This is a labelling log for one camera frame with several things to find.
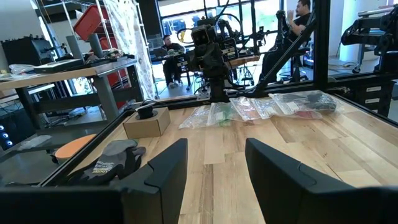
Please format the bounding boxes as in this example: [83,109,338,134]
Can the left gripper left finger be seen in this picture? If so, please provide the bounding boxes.
[0,138,188,224]

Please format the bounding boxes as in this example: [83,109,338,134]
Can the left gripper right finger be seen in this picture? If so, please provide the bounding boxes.
[244,138,398,224]

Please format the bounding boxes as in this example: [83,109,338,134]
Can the green rubber band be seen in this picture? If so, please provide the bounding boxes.
[217,105,238,126]

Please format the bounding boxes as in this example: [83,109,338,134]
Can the wide black rubber band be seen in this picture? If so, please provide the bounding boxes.
[306,92,337,112]

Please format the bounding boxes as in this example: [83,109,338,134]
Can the person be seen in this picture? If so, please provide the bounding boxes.
[261,0,315,83]
[160,34,188,88]

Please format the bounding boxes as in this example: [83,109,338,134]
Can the black work glove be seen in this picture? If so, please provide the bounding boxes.
[67,139,147,187]

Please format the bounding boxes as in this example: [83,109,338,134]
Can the orange disc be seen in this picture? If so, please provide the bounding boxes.
[54,133,97,161]

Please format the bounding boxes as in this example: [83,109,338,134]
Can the black round knob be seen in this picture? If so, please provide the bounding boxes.
[135,104,159,121]

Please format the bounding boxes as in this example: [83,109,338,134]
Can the floral print cloth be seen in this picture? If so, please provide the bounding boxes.
[104,0,156,100]

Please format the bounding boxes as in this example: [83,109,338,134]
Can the small cardboard box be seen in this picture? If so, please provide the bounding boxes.
[123,107,171,140]

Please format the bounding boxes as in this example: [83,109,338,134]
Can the black office chair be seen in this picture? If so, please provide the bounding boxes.
[278,46,312,83]

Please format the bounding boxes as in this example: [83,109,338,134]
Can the red plastic bin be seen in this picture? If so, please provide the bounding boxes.
[99,37,129,91]
[73,4,110,42]

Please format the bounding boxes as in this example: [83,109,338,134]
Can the black parts tray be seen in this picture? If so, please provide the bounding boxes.
[83,48,136,68]
[32,58,85,75]

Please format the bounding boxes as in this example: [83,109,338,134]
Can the wood-topped grey workbench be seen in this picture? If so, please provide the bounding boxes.
[0,57,139,133]

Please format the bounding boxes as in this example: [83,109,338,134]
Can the black computer blue lights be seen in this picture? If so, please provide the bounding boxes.
[0,118,16,151]

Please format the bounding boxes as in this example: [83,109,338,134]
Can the grey upright cylinder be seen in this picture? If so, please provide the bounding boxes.
[88,33,104,58]
[65,34,85,60]

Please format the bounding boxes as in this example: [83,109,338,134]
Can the black drawer cabinet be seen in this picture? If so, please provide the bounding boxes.
[357,80,397,118]

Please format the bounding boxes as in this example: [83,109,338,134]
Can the crumpled clear plastic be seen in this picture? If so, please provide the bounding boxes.
[8,63,35,75]

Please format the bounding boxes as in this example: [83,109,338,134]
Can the black equipment case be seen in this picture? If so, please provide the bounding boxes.
[1,35,55,67]

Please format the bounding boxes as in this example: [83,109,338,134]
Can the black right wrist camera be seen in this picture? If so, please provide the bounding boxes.
[191,24,218,47]

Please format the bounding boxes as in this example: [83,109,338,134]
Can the black aluminium table frame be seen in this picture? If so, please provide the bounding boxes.
[37,0,398,187]

